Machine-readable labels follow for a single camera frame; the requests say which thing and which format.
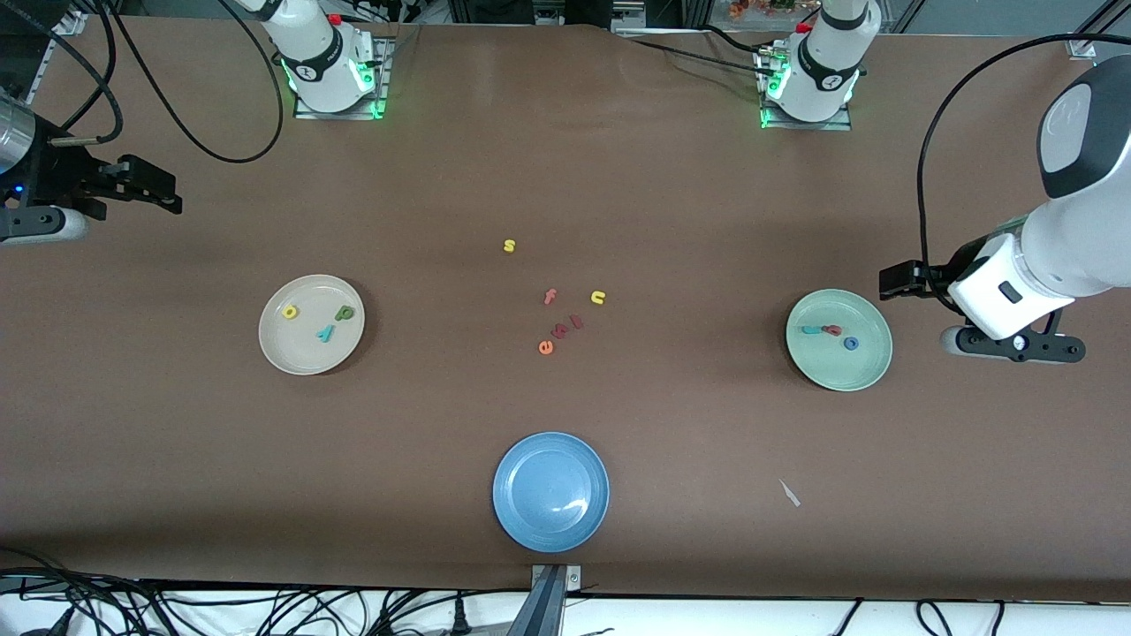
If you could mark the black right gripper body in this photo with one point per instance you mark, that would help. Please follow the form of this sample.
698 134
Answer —
55 173

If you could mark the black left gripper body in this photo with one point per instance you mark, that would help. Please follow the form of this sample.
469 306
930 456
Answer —
933 276

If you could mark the teal foam letter y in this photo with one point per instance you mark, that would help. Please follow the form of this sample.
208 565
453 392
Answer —
325 333

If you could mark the light green round plate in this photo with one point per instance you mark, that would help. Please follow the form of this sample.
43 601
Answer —
831 367

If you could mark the beige round plate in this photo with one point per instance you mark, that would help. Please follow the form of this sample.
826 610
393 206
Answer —
305 349

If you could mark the brown table cover sheet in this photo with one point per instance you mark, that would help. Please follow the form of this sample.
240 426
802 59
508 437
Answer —
707 221

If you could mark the small white paper scrap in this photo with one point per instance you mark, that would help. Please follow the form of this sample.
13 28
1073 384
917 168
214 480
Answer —
789 493

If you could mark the orange artificial flowers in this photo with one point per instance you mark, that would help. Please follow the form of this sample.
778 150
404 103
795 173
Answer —
751 9

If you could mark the blue round plate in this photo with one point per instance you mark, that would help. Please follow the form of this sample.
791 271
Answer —
550 492

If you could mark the silver aluminium frame rail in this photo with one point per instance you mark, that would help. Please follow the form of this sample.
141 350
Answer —
1085 40
71 26

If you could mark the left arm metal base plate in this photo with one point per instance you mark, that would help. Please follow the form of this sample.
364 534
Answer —
804 126

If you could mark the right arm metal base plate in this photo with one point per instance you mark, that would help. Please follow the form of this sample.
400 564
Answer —
345 115

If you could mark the grey metal mounting bracket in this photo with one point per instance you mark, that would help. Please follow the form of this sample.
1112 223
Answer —
573 579

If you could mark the dark aluminium camera post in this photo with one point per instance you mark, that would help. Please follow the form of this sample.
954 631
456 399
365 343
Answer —
541 609

